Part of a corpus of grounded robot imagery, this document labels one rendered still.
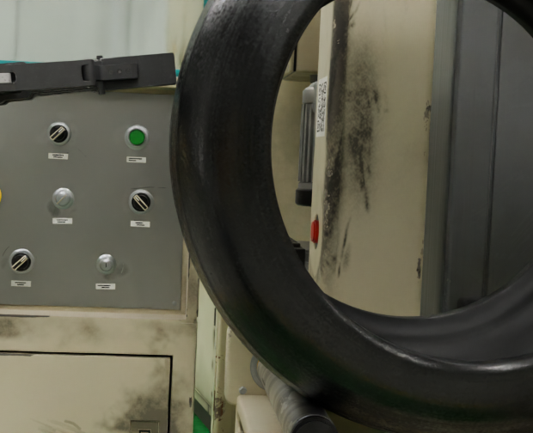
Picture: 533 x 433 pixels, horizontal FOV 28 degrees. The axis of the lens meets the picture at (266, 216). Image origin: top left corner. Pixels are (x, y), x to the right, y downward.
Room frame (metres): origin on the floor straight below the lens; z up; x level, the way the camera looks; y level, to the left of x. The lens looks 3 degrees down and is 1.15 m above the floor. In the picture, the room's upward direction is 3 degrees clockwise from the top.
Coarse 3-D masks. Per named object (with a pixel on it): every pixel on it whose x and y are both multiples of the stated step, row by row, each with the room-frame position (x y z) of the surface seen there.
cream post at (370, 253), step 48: (336, 0) 1.33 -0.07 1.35; (384, 0) 1.33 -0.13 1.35; (432, 0) 1.34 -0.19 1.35; (336, 48) 1.33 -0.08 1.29; (384, 48) 1.33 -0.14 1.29; (432, 48) 1.34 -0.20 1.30; (336, 96) 1.33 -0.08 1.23; (384, 96) 1.33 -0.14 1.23; (336, 144) 1.33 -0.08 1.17; (384, 144) 1.33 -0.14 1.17; (336, 192) 1.33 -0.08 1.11; (384, 192) 1.33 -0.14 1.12; (336, 240) 1.33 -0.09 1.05; (384, 240) 1.33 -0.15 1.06; (336, 288) 1.33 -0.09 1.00; (384, 288) 1.33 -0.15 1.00; (384, 432) 1.33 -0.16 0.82
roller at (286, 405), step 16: (272, 384) 1.14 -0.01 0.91; (272, 400) 1.11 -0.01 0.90; (288, 400) 1.04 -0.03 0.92; (304, 400) 1.02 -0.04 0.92; (288, 416) 1.00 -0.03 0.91; (304, 416) 0.96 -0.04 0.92; (320, 416) 0.96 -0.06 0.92; (288, 432) 0.97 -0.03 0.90; (304, 432) 0.95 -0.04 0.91; (320, 432) 0.95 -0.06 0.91; (336, 432) 0.96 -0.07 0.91
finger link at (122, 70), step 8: (88, 64) 1.00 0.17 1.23; (112, 64) 1.02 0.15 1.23; (120, 64) 1.02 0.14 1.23; (128, 64) 1.02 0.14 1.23; (136, 64) 1.02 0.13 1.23; (88, 72) 1.00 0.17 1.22; (96, 72) 1.01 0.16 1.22; (104, 72) 1.02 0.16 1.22; (112, 72) 1.02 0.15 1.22; (120, 72) 1.02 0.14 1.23; (128, 72) 1.02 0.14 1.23; (136, 72) 1.02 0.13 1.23; (88, 80) 1.00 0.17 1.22; (96, 80) 1.01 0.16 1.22; (104, 80) 1.02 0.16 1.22; (112, 80) 1.03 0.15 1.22
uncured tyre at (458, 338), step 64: (256, 0) 0.94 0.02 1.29; (320, 0) 0.94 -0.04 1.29; (512, 0) 1.23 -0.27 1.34; (192, 64) 0.97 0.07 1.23; (256, 64) 0.94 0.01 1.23; (192, 128) 0.96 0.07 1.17; (256, 128) 0.93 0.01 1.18; (192, 192) 0.96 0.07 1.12; (256, 192) 0.93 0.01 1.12; (192, 256) 0.99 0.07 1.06; (256, 256) 0.94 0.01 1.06; (256, 320) 0.96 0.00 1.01; (320, 320) 0.94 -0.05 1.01; (384, 320) 1.22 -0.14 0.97; (448, 320) 1.23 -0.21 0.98; (512, 320) 1.23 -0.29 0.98; (320, 384) 0.97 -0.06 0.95; (384, 384) 0.95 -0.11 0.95; (448, 384) 0.95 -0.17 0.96; (512, 384) 0.96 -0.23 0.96
